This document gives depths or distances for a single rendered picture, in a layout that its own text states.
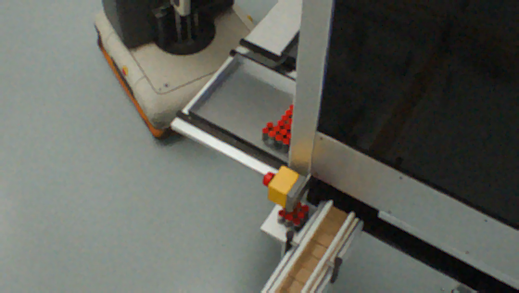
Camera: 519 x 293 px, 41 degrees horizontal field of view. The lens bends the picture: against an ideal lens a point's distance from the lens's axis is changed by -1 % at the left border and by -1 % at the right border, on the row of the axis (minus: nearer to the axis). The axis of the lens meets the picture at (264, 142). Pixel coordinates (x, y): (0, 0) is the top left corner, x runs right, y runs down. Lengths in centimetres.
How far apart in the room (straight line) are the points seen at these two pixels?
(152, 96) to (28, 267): 83
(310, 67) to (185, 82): 150
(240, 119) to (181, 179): 98
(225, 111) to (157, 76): 94
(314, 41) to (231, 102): 72
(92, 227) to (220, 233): 52
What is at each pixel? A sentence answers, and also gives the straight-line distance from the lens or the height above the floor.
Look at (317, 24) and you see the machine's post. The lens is 139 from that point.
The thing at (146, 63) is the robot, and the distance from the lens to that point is 303.
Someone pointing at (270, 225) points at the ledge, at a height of 88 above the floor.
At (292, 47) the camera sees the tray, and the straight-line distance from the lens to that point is 224.
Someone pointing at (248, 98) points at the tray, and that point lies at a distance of 210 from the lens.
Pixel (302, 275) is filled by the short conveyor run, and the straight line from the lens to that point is 175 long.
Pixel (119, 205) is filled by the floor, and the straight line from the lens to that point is 296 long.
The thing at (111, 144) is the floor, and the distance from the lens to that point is 314.
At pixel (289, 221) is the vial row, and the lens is 183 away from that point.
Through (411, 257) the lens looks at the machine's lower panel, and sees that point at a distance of 187.
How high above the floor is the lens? 252
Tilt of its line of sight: 55 degrees down
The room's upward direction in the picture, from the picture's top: 2 degrees clockwise
